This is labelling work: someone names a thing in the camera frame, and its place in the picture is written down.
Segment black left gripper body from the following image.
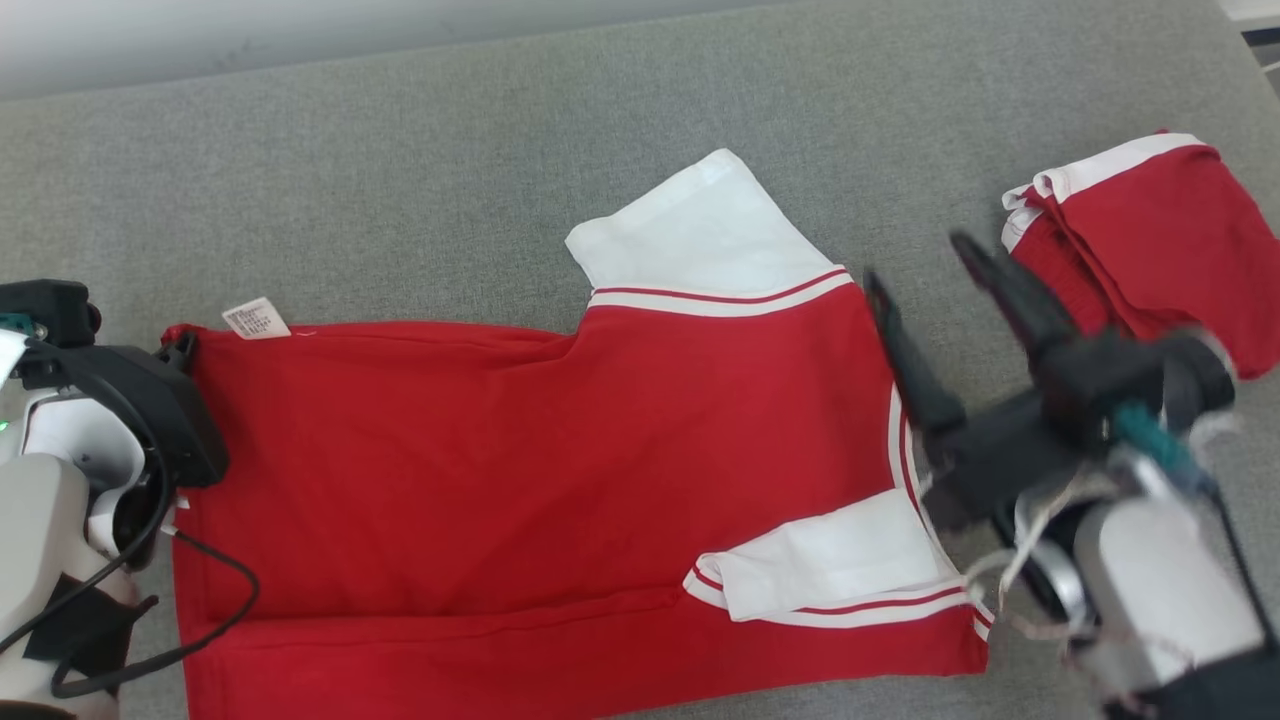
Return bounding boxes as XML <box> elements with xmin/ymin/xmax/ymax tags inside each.
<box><xmin>20</xmin><ymin>345</ymin><xmax>229</xmax><ymax>491</ymax></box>

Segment red shorts with white stripe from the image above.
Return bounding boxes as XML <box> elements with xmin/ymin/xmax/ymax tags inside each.
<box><xmin>1002</xmin><ymin>130</ymin><xmax>1280</xmax><ymax>379</ymax></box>

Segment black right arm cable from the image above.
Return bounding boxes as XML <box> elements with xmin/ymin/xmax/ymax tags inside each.
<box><xmin>1205</xmin><ymin>485</ymin><xmax>1280</xmax><ymax>656</ymax></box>

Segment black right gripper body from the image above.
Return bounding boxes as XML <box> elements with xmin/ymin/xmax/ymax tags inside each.
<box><xmin>925</xmin><ymin>330</ymin><xmax>1238</xmax><ymax>533</ymax></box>

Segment red jersey with white sleeves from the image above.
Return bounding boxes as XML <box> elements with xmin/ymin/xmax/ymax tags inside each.
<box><xmin>160</xmin><ymin>148</ymin><xmax>996</xmax><ymax>720</ymax></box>

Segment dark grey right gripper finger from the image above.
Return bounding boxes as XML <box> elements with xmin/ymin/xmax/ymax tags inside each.
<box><xmin>863</xmin><ymin>270</ymin><xmax>967</xmax><ymax>438</ymax></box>
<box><xmin>950</xmin><ymin>232</ymin><xmax>1083</xmax><ymax>373</ymax></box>

